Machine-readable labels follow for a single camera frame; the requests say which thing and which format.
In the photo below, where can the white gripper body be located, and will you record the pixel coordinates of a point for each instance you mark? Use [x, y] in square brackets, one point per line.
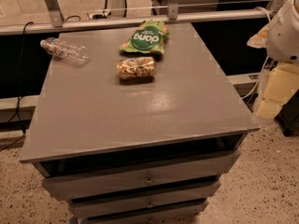
[284, 36]

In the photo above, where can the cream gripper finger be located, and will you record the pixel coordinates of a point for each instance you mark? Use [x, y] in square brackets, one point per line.
[282, 85]
[259, 40]

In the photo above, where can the orange drink can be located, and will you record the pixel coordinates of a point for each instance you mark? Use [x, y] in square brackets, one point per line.
[133, 68]

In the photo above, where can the green dang snack bag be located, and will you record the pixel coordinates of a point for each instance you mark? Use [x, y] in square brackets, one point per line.
[148, 38]

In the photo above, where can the grey drawer cabinet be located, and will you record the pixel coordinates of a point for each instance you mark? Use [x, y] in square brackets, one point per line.
[136, 153]

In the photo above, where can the clear plastic water bottle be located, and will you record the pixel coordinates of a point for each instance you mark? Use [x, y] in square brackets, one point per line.
[65, 51]

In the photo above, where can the grey metal railing frame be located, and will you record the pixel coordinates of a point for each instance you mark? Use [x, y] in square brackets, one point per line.
[57, 16]

